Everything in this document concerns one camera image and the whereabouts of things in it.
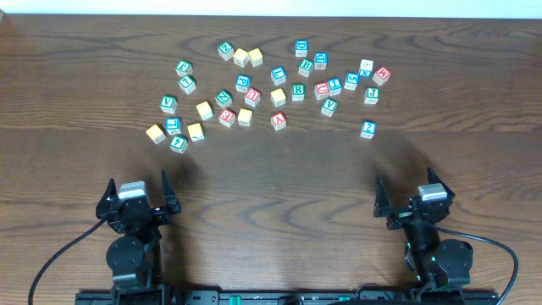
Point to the yellow C block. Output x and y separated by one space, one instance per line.
205 111

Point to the green 4 block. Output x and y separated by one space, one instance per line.
178 144

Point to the red U block right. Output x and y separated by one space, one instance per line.
321 90

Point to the blue X block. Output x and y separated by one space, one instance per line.
366 68

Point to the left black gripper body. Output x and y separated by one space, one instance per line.
138 210

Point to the yellow O block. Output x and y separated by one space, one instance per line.
245 117

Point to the red E block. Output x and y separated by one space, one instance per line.
227 117

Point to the blue D block lower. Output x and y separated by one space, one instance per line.
320 60

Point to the green V block right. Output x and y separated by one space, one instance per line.
329 106

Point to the green B block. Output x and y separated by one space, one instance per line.
305 67

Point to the green J block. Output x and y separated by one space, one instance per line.
371 95

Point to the blue 5 block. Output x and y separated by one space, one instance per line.
351 81

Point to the green v block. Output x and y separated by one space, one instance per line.
329 106
168 104

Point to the blue 2 block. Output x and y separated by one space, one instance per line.
368 129

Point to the yellow S block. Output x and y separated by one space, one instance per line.
278 97

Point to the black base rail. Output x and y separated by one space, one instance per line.
281 298

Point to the red A block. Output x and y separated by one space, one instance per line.
278 121

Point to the yellow block lower left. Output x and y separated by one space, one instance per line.
195 132

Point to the red M block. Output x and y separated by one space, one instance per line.
381 75

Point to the green N block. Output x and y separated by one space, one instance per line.
223 99

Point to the green V block left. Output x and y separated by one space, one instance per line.
168 104

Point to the green 7 block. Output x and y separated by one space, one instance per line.
187 84

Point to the green Z block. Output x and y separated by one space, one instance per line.
226 51

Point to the blue l block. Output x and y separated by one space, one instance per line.
335 86
278 75
173 126

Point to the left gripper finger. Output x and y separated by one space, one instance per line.
169 196
111 191

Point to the yellow block top right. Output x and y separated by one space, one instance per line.
255 57

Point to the blue P block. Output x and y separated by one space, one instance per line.
242 83

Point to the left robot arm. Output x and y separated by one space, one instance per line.
135 257

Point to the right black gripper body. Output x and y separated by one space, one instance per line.
411 213

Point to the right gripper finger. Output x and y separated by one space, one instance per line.
382 206
434 179

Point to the yellow block top left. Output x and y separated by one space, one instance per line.
241 57

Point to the red u block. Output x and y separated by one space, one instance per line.
252 97
321 90

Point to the red U block left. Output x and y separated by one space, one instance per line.
252 97

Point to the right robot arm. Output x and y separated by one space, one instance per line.
440 265

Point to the yellow block far left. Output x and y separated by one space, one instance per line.
156 134

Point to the green R block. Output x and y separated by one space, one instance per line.
297 92

